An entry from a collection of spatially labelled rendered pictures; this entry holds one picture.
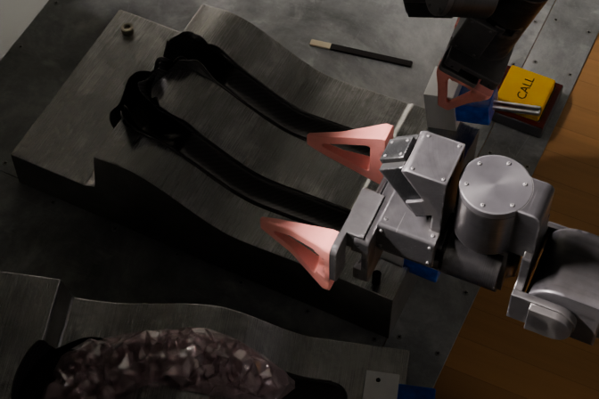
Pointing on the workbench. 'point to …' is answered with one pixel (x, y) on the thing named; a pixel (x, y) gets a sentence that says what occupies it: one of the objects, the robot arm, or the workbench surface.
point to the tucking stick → (361, 52)
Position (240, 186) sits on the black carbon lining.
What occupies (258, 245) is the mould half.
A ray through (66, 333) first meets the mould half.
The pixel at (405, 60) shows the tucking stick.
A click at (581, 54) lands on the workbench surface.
